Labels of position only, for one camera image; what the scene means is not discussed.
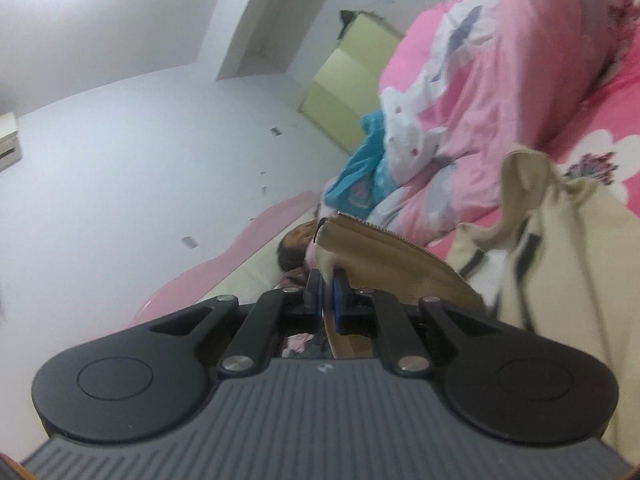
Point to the pale yellow wardrobe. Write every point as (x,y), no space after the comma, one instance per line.
(346,86)

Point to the beige zip-up jacket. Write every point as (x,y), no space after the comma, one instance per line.
(527,363)

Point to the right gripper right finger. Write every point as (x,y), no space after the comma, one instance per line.
(369,312)

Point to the white air conditioner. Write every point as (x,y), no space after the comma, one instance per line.
(10,146)

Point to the pink bed headboard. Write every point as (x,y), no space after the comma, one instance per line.
(191,286)

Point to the cream pillow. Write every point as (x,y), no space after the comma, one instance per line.
(256,275)

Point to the teal patterned blanket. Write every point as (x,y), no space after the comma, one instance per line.
(366,180)

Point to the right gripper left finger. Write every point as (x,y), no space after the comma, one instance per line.
(287,310)

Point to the pink floral duvet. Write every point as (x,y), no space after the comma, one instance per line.
(501,68)

